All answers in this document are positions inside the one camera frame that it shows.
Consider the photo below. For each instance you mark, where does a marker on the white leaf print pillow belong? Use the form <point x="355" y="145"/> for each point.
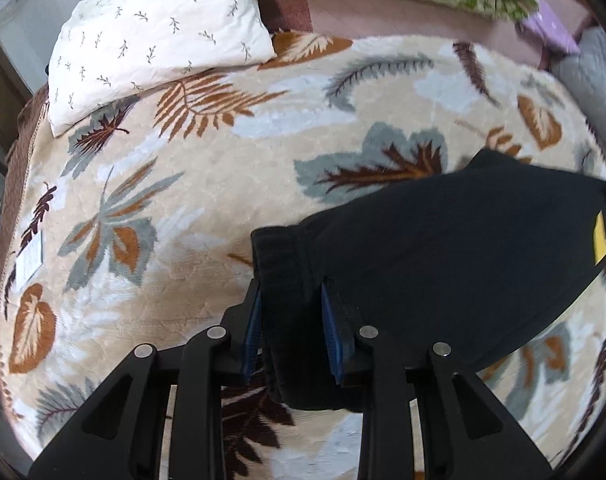
<point x="148" y="45"/>

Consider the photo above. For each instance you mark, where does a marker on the pink bed sheet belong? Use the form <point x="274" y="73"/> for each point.
<point x="383" y="15"/>

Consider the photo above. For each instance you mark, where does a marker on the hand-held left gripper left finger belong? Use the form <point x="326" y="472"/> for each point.
<point x="253" y="330"/>

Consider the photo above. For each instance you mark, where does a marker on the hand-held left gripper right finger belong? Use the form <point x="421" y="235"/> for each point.
<point x="330" y="335"/>

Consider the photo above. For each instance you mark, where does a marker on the white cabinet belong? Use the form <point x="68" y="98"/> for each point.
<point x="28" y="20"/>

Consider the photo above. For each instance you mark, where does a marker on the purple cloth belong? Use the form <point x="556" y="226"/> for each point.
<point x="553" y="27"/>

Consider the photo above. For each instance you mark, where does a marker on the black pants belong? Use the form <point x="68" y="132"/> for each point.
<point x="458" y="260"/>

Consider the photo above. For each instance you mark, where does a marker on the leaf print blanket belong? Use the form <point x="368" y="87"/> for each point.
<point x="208" y="200"/>

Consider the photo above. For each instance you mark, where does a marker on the grey quilt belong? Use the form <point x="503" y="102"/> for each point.
<point x="593" y="70"/>

